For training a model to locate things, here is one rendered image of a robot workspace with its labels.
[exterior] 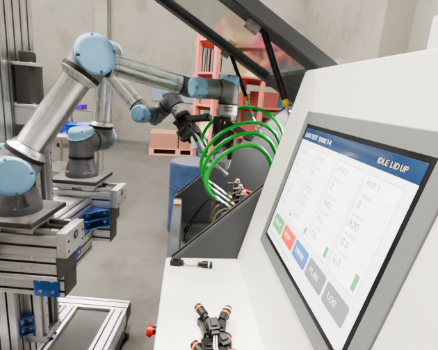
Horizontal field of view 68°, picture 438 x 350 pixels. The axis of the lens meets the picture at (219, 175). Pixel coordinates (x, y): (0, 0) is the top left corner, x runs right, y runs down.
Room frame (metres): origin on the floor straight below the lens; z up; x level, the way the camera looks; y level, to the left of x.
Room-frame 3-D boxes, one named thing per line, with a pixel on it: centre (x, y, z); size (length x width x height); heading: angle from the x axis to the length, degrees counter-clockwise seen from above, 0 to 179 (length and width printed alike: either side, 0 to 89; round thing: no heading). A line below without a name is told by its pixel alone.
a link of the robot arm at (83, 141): (1.54, 0.67, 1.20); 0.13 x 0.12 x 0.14; 162
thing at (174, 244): (1.25, 0.16, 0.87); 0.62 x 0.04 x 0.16; 6
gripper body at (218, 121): (1.28, -0.01, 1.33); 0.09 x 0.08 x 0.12; 96
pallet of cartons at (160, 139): (7.90, 1.07, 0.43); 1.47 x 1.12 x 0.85; 89
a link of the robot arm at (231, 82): (1.28, -0.01, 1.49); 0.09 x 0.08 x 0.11; 120
